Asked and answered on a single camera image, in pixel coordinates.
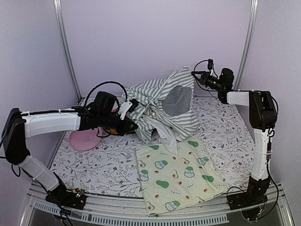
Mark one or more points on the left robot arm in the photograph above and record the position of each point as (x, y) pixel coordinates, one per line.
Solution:
(23, 125)

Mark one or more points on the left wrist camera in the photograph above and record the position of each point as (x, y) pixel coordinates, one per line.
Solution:
(127, 107)

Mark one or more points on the pink round plate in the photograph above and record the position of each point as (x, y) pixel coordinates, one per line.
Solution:
(85, 140)

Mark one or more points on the right aluminium frame post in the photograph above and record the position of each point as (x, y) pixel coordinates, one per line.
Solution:
(248, 41)

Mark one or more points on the aluminium frame post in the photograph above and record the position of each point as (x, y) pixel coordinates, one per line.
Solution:
(248, 41)
(66, 50)

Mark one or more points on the left aluminium frame post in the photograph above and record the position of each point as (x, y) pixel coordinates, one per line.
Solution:
(66, 50)

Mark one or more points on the striped fabric pet tent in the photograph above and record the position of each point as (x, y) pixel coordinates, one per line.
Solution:
(164, 105)

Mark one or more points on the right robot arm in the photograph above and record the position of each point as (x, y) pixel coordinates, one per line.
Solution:
(262, 118)

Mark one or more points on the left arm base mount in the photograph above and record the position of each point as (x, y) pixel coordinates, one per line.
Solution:
(61, 196)

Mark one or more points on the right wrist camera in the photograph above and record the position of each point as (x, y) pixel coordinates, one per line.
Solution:
(210, 66)

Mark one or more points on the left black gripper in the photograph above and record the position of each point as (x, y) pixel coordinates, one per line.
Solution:
(125, 128)

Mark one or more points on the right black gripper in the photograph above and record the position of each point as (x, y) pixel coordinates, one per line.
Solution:
(204, 77)

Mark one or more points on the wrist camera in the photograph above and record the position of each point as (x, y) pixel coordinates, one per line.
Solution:
(127, 107)
(210, 66)

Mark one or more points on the floral table cloth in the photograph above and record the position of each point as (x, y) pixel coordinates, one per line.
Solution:
(110, 168)

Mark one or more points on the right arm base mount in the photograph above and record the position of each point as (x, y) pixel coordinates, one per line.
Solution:
(249, 200)

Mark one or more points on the yellow double pet feeder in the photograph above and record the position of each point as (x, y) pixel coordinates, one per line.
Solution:
(111, 132)

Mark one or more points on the avocado print cushion mat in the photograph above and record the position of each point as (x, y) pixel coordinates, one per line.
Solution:
(171, 182)

